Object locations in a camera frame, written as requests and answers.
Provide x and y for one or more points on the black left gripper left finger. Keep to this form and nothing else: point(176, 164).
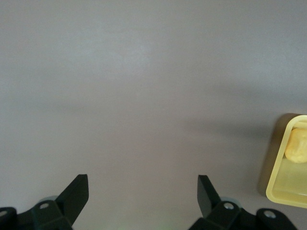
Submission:
point(48, 215)

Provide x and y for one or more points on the yellow potato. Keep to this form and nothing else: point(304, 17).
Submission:
point(297, 148)

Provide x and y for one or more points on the yellow plastic tray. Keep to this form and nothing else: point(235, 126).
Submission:
point(278, 187)

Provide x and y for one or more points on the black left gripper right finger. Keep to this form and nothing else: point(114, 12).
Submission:
point(227, 215)

